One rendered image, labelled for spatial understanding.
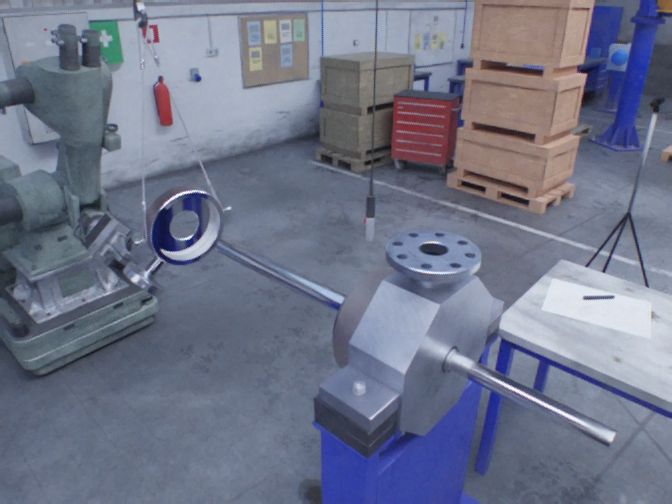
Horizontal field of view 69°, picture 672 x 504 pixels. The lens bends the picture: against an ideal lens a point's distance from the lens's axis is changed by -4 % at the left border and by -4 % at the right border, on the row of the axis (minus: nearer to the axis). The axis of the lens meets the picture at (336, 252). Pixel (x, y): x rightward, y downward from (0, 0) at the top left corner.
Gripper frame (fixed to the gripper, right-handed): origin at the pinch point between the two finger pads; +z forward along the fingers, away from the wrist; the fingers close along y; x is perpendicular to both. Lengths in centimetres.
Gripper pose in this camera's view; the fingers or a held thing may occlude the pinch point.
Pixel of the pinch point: (123, 256)
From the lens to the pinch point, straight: 263.1
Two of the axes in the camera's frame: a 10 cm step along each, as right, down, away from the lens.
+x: 4.5, 4.5, 7.8
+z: 6.6, 4.2, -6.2
